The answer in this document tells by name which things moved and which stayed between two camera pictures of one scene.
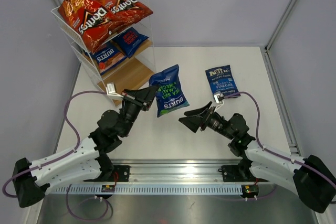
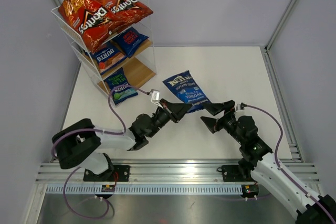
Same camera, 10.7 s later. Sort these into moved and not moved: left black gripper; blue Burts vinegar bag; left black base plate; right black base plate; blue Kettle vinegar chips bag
Moved: left black gripper; blue Burts vinegar bag; blue Kettle vinegar chips bag
Not moved: left black base plate; right black base plate
